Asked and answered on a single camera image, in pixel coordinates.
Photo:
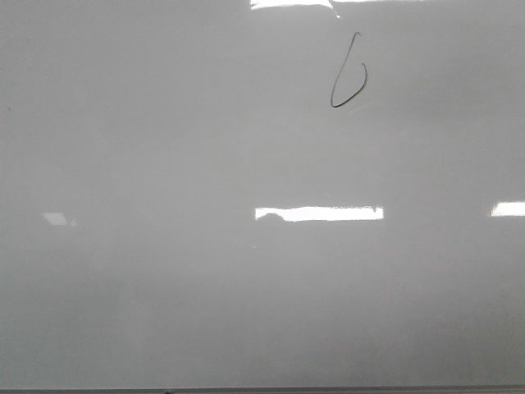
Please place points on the white whiteboard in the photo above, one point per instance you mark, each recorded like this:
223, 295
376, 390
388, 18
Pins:
262, 193

